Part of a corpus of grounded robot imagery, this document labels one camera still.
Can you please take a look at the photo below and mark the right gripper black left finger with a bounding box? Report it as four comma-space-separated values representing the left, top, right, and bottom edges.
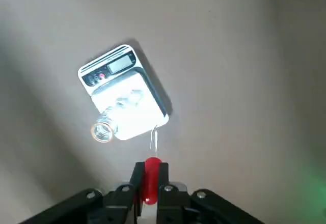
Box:
20, 161, 146, 224

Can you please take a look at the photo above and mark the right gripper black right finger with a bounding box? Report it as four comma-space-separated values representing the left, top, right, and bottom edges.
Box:
156, 161, 265, 224

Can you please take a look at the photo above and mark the clear glass bottle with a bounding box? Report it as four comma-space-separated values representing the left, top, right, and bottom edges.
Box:
90, 88, 145, 143

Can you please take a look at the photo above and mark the silver black electronic balance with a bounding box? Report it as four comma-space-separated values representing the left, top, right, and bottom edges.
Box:
77, 44, 170, 141

